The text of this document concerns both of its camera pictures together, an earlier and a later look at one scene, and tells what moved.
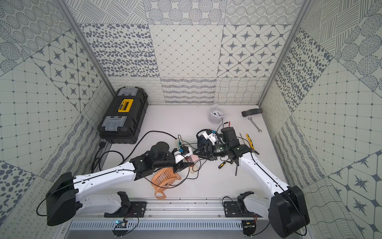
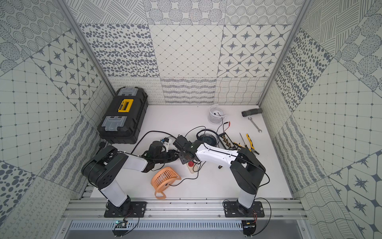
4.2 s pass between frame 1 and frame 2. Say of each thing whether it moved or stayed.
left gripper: moved
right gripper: moved
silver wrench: stayed
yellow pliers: stayed
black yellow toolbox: stayed
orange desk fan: stayed
